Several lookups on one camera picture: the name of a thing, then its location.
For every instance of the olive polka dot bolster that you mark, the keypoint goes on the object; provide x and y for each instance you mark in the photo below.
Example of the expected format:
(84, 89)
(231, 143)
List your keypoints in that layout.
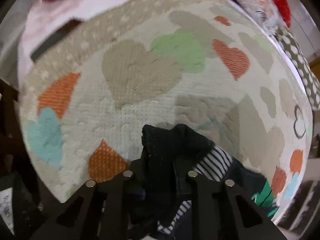
(297, 55)

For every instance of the heart patterned quilt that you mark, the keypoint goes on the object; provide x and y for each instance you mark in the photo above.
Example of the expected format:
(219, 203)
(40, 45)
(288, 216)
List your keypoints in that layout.
(140, 80)

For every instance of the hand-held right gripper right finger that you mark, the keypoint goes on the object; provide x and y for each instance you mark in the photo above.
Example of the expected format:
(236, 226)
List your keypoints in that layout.
(185, 182)

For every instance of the pink bed sheet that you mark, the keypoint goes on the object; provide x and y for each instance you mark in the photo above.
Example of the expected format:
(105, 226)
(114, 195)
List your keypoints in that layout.
(50, 17)

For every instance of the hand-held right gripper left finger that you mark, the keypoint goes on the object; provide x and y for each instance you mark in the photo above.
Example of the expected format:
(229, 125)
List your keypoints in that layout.
(136, 170)

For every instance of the navy striped pants green print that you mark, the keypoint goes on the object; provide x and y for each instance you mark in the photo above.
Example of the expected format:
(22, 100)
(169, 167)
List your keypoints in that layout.
(162, 155)

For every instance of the grey floral pillow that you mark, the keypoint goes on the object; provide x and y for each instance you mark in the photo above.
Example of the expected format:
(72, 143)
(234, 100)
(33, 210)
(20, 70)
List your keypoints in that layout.
(255, 5)

